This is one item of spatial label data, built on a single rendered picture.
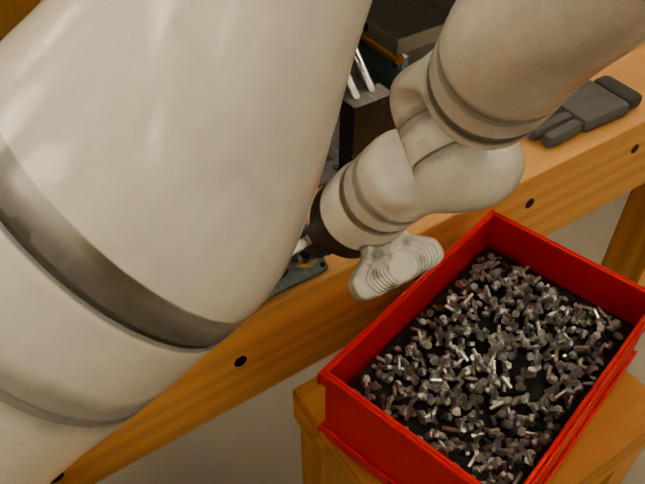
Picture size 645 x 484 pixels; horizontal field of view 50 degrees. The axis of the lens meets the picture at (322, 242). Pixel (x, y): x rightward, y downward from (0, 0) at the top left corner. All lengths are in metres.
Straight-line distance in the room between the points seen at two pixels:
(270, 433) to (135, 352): 1.55
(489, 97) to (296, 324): 0.52
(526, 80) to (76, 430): 0.21
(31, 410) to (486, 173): 0.32
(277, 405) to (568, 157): 1.02
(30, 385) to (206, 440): 1.55
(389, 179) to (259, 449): 1.25
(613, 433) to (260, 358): 0.40
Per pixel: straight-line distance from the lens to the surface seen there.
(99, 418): 0.18
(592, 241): 2.26
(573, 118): 1.05
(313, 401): 0.80
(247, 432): 1.71
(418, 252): 0.60
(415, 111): 0.44
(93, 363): 0.16
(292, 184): 0.16
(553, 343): 0.78
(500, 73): 0.30
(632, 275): 1.57
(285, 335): 0.81
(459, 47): 0.32
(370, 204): 0.52
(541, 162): 0.98
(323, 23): 0.16
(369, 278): 0.57
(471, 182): 0.43
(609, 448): 0.83
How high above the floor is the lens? 1.47
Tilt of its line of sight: 44 degrees down
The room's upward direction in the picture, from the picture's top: straight up
